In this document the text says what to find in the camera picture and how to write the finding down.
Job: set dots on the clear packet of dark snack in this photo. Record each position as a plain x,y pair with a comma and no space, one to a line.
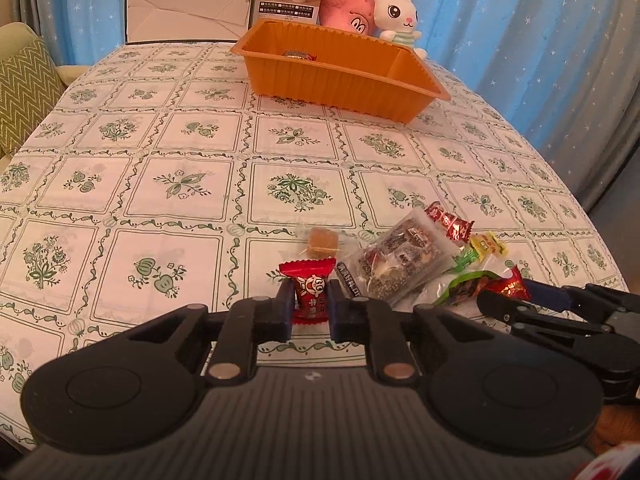
400,255

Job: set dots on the pink plush toy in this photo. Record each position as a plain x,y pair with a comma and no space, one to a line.
347,7

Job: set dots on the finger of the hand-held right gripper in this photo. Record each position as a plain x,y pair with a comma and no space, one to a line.
505,307
547,297

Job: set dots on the small red snack packet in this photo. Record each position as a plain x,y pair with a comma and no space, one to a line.
510,287

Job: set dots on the white bunny plush toy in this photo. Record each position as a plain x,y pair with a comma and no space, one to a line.
397,12

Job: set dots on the red foil candy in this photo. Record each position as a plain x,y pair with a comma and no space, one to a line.
297,54
450,222

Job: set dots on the yellow green candy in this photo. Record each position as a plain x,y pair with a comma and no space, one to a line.
487,246

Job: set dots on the green snack packet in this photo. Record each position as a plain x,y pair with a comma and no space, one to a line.
467,285

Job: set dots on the green zigzag cushion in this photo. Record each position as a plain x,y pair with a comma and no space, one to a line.
25,90

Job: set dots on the blue star curtain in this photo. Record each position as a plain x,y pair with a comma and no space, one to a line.
465,15

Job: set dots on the orange plastic tray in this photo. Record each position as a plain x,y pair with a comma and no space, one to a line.
340,80

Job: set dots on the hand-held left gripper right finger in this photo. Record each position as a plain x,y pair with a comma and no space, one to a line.
338,312

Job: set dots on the red candy packet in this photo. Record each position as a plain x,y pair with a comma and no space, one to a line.
310,287

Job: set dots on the brown candy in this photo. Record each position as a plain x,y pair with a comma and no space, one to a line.
322,241

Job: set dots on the red white cloth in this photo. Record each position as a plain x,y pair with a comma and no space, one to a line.
617,467

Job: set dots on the flat white box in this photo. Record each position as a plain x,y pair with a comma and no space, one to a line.
185,15

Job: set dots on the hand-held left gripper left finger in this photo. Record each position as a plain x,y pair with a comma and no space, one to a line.
285,307

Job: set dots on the grey curtain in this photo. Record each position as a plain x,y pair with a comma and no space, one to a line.
600,110
32,0

